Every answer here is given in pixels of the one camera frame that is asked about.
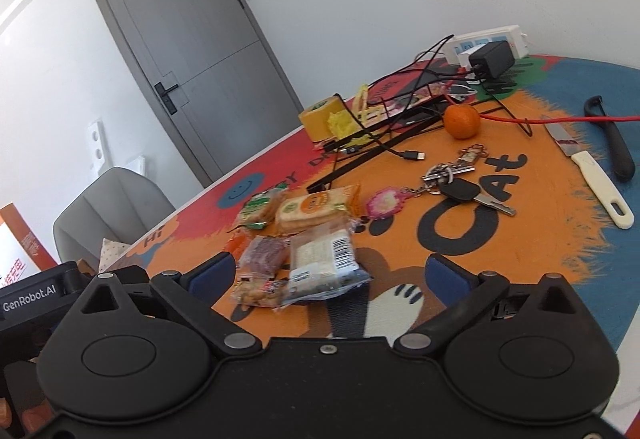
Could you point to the yellow plastic bag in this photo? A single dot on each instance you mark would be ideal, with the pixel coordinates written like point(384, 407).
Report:
point(345, 125)

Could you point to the yellow tape roll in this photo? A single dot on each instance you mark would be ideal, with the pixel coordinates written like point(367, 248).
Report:
point(315, 120)

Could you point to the green cracker packet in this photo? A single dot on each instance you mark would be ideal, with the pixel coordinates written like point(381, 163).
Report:
point(260, 208)

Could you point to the grey chair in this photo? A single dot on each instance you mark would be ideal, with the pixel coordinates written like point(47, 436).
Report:
point(110, 209)

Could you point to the clear white cake packet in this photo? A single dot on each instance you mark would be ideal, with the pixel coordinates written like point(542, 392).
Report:
point(322, 264)

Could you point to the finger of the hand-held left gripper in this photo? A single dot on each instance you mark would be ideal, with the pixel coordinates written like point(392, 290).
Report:
point(132, 272)

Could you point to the black flat device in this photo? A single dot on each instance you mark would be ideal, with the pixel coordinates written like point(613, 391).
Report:
point(425, 79)

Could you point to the orange white paper bag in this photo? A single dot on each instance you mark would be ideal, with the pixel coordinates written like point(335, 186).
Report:
point(25, 239)

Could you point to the orange tangerine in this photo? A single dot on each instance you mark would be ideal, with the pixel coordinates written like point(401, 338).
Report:
point(462, 121)

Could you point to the red brown snack packet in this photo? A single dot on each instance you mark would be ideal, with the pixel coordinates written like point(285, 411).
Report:
point(264, 255)

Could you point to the pale yellow plastic piece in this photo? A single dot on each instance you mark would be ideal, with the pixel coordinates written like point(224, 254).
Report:
point(362, 101)

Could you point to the grey door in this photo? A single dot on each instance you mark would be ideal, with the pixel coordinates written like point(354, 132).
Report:
point(200, 44)

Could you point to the white charger plug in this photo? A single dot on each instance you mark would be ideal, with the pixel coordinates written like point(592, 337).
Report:
point(465, 55)

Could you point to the beige dotted pillow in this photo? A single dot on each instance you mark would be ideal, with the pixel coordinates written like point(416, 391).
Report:
point(114, 254)

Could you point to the bunch of keys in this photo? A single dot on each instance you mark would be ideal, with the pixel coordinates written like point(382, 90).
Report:
point(457, 191)

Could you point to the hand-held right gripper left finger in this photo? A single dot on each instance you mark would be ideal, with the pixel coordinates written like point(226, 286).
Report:
point(212, 276)

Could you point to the orange labelled bread packet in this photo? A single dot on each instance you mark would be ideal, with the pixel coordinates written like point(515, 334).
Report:
point(312, 210)

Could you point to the white power strip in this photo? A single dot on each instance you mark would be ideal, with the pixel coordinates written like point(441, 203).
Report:
point(495, 36)

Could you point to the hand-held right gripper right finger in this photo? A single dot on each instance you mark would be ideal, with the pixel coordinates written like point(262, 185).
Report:
point(447, 279)

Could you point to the clear brown snack packet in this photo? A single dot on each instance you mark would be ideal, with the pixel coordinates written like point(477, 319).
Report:
point(255, 293)

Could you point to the black power adapter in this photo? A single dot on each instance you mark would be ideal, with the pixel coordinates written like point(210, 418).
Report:
point(492, 59)

